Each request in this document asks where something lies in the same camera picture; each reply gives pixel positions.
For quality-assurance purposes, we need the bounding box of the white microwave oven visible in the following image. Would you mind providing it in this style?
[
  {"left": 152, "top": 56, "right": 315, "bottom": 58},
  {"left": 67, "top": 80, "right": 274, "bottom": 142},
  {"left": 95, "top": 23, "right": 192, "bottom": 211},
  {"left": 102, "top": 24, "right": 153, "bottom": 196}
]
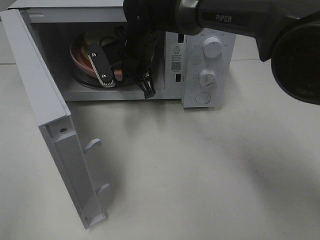
[{"left": 0, "top": 0, "right": 236, "bottom": 119}]

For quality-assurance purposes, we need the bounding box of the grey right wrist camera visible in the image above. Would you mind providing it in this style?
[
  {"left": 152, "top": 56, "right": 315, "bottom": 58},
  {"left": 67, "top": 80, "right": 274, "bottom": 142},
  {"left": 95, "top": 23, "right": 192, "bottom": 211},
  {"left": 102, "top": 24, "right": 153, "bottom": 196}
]
[{"left": 87, "top": 43, "right": 116, "bottom": 88}]

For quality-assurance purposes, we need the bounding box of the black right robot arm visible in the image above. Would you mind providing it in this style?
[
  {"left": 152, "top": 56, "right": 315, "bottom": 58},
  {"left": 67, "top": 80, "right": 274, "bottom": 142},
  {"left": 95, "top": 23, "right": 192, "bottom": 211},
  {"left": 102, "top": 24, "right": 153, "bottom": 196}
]
[{"left": 120, "top": 0, "right": 320, "bottom": 105}]

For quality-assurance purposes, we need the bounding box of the lower white microwave knob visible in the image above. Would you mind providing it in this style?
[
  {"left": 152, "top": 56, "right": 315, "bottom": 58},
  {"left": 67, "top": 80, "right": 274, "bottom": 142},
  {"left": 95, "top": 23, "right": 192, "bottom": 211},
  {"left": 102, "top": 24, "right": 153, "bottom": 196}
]
[{"left": 199, "top": 69, "right": 217, "bottom": 87}]

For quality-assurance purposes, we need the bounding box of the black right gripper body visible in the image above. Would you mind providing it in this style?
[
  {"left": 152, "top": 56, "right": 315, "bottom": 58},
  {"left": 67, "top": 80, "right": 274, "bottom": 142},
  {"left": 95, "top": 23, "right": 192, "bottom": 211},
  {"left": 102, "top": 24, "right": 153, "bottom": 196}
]
[{"left": 117, "top": 22, "right": 162, "bottom": 81}]

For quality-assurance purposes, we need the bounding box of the upper white microwave knob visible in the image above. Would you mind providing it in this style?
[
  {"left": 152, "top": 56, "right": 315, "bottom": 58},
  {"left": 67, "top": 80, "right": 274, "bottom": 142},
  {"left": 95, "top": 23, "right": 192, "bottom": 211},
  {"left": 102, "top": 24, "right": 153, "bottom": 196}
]
[{"left": 202, "top": 36, "right": 223, "bottom": 59}]

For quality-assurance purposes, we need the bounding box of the pink round plate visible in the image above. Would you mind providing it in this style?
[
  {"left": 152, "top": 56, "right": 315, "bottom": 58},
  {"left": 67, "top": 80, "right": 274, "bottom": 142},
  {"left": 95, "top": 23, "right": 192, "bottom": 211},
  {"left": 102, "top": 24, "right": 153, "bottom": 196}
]
[{"left": 69, "top": 29, "right": 126, "bottom": 82}]

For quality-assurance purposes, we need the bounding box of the white warning label sticker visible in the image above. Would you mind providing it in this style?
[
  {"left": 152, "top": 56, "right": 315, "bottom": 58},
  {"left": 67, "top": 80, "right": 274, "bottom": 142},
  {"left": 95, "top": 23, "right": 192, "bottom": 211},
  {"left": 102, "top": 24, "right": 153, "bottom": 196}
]
[{"left": 169, "top": 43, "right": 183, "bottom": 73}]

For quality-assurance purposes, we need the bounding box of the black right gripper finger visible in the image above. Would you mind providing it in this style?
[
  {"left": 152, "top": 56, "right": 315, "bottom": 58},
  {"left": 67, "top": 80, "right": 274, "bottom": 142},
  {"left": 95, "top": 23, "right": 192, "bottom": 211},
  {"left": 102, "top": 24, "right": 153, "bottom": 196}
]
[
  {"left": 114, "top": 25, "right": 125, "bottom": 40},
  {"left": 136, "top": 75, "right": 156, "bottom": 99}
]

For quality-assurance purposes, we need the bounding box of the white bread sandwich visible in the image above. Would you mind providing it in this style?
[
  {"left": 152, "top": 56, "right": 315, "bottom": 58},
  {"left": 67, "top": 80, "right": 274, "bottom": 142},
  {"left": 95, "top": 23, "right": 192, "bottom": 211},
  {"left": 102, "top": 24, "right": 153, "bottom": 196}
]
[{"left": 83, "top": 29, "right": 115, "bottom": 48}]

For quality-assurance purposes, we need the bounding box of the round microwave door button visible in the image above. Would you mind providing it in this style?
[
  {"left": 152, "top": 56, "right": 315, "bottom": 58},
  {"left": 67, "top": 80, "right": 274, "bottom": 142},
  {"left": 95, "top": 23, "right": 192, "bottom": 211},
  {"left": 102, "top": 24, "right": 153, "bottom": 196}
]
[{"left": 195, "top": 92, "right": 211, "bottom": 105}]

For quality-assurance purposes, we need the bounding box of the white microwave knob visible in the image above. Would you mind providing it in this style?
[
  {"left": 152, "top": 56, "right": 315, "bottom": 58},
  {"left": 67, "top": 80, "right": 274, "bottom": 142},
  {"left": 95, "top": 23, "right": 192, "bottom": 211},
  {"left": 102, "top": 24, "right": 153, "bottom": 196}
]
[
  {"left": 202, "top": 36, "right": 223, "bottom": 59},
  {"left": 199, "top": 69, "right": 217, "bottom": 87}
]

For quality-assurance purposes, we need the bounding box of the white microwave door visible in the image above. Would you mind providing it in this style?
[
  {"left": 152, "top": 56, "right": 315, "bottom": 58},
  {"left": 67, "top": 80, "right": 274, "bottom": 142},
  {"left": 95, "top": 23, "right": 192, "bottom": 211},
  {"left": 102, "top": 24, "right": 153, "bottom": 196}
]
[{"left": 0, "top": 9, "right": 109, "bottom": 229}]

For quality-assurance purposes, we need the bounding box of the glass microwave turntable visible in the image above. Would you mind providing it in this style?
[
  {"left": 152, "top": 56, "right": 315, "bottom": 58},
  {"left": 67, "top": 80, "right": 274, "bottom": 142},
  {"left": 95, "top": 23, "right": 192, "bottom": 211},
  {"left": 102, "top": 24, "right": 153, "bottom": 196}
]
[{"left": 71, "top": 71, "right": 155, "bottom": 91}]

